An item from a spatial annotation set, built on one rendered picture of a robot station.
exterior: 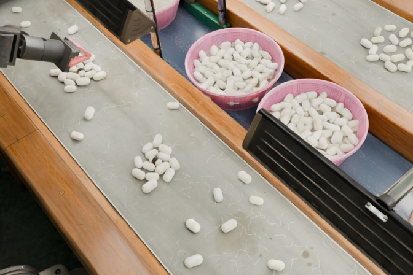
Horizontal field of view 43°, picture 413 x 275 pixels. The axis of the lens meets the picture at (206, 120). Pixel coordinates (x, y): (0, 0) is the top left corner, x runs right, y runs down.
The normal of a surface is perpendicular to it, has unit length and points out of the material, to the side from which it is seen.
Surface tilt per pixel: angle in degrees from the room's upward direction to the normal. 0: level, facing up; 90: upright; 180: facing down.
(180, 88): 0
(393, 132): 90
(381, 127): 90
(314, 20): 0
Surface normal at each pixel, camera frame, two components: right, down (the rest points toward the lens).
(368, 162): -0.07, -0.64
